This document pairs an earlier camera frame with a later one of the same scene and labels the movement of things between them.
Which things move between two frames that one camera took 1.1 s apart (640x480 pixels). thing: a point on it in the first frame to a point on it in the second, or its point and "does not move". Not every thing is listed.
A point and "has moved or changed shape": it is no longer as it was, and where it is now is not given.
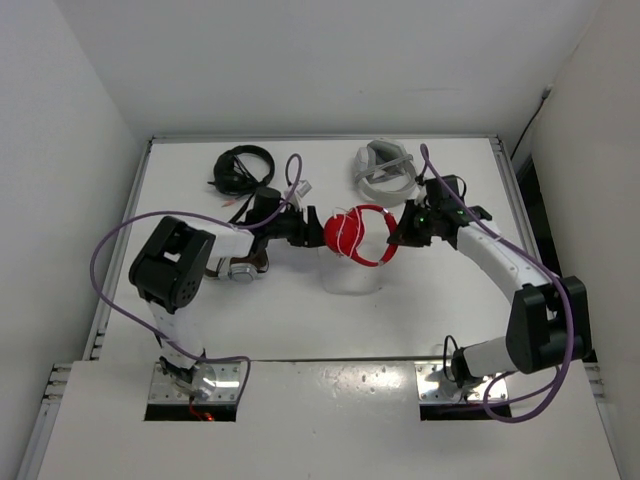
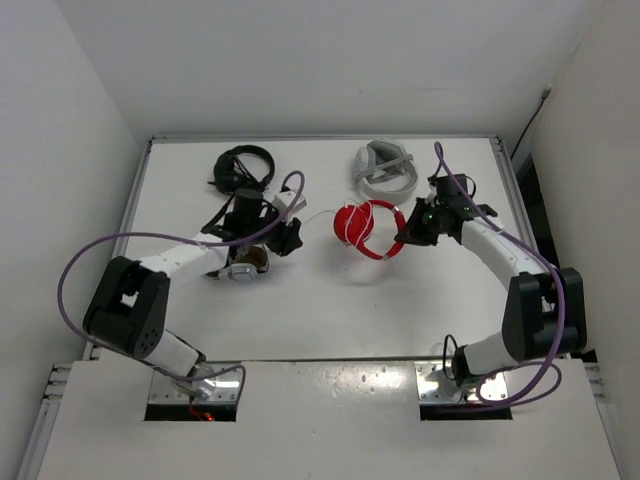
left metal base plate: [225, 391] does not move
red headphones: [344, 232] has moved or changed shape
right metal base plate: [434, 387] does not move
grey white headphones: [384, 172] does not move
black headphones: [232, 177] does not move
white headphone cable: [338, 235] to [346, 223]
